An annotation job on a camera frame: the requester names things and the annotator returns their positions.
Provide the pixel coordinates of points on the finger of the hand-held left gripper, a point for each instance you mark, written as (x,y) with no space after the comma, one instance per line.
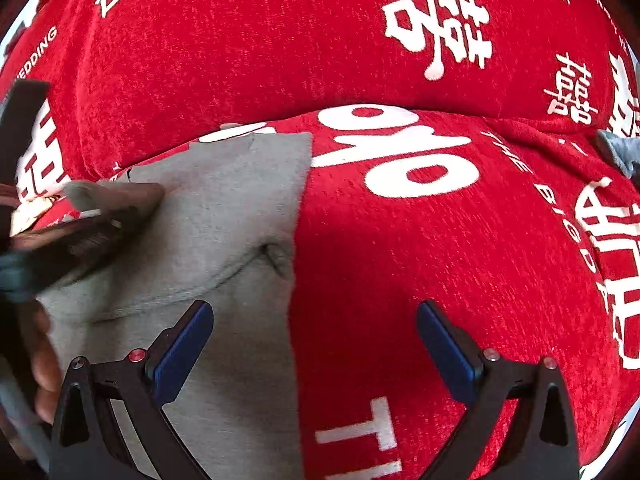
(120,196)

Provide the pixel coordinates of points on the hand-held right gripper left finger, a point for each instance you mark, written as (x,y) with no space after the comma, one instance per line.
(181,355)

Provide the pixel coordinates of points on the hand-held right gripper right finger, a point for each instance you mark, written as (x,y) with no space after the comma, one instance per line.
(446,355)

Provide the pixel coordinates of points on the grey small garment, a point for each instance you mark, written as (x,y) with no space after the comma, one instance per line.
(210,240)

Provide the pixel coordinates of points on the person's left hand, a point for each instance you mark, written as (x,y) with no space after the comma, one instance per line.
(46,360)

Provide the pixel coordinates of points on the red printed sofa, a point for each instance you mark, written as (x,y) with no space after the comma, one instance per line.
(410,240)

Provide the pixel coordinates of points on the blue-grey cloth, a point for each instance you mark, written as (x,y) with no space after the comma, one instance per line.
(619,152)

